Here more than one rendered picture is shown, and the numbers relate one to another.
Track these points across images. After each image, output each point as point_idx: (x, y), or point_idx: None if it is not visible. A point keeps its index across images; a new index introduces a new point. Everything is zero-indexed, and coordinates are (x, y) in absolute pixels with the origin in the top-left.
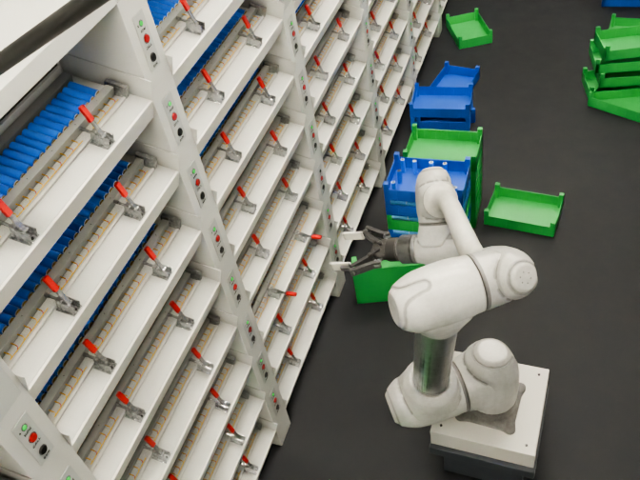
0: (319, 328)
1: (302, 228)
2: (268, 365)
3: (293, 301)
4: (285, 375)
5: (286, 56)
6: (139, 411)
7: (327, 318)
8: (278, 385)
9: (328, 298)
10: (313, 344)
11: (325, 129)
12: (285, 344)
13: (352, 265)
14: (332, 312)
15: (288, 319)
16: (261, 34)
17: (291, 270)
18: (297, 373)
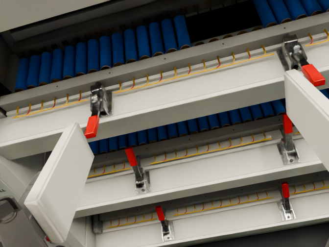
0: (279, 234)
1: (326, 45)
2: (21, 192)
3: (209, 162)
4: (140, 229)
5: None
6: None
7: (303, 236)
8: (120, 229)
9: (318, 218)
10: (246, 240)
11: None
12: (117, 197)
13: (3, 230)
14: (320, 239)
15: (167, 174)
16: None
17: (184, 98)
18: (152, 245)
